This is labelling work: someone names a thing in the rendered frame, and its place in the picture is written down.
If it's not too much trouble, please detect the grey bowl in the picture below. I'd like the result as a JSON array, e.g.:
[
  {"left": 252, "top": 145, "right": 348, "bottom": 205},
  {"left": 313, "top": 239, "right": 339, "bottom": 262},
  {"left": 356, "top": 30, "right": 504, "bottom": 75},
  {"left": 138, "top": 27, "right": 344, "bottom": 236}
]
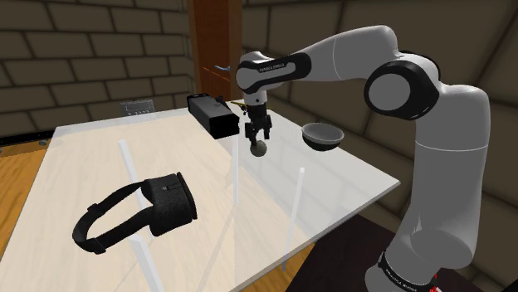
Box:
[{"left": 301, "top": 122, "right": 345, "bottom": 153}]

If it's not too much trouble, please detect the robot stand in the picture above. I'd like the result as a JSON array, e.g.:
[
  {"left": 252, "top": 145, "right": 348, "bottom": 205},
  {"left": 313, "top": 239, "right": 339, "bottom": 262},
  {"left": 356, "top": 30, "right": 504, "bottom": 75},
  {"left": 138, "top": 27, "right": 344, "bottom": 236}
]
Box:
[{"left": 284, "top": 213, "right": 483, "bottom": 292}]

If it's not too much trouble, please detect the brown wooden door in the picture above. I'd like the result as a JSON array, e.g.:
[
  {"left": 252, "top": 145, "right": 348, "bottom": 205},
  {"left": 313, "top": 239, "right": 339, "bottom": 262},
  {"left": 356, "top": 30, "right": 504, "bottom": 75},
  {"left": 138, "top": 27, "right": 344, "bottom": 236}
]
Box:
[{"left": 187, "top": 0, "right": 245, "bottom": 103}]

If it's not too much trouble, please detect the grey ball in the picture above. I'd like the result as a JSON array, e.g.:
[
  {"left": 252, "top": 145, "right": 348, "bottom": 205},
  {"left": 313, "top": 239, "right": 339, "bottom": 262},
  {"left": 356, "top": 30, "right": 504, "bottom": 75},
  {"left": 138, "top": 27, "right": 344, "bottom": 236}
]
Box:
[{"left": 250, "top": 139, "right": 268, "bottom": 158}]

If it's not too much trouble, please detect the glass table with white legs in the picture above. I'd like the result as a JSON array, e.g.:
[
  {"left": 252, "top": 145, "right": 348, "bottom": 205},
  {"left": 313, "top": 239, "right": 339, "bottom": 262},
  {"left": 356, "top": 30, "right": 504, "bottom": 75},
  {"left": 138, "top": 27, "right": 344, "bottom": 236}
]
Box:
[{"left": 0, "top": 99, "right": 402, "bottom": 292}]

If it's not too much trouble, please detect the black rectangular box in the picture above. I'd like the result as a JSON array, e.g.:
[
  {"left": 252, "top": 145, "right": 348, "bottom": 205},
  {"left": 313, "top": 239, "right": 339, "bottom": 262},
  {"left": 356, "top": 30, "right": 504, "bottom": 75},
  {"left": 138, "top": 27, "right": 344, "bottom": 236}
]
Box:
[{"left": 186, "top": 92, "right": 241, "bottom": 140}]

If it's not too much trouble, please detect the black headset with strap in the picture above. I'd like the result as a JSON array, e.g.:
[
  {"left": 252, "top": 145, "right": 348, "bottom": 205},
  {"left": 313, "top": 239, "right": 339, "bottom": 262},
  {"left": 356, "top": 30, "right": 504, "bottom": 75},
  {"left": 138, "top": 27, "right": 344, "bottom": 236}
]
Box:
[{"left": 71, "top": 171, "right": 199, "bottom": 256}]

